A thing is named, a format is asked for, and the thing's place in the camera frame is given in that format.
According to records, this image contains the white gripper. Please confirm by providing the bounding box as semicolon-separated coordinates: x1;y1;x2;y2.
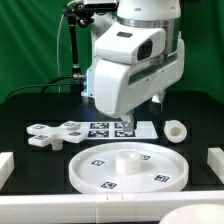
94;22;185;131

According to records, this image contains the white round table top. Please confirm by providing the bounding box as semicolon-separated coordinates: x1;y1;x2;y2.
68;142;189;194

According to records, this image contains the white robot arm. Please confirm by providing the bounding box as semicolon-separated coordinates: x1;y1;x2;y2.
83;0;185;131

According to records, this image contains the white round object foreground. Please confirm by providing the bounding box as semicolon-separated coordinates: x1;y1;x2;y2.
159;204;224;224

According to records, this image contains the white fiducial marker sheet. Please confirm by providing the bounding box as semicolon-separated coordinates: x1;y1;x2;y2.
80;121;158;140

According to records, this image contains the white cross-shaped table base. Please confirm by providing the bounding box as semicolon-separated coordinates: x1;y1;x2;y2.
27;121;88;151

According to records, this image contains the white right barrier block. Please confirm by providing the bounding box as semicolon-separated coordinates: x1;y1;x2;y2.
207;148;224;184

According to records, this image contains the white barrier block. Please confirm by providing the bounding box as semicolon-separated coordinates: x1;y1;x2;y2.
207;148;224;184
0;152;14;190

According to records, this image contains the white left barrier block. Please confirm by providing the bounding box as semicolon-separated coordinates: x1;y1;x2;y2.
0;152;14;190

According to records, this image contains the black cable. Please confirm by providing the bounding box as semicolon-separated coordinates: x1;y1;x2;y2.
4;75;86;101

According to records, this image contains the white front barrier rail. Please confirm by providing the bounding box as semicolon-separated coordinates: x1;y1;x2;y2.
0;190;224;224

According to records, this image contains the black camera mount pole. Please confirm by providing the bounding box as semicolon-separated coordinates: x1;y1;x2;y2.
63;3;94;79

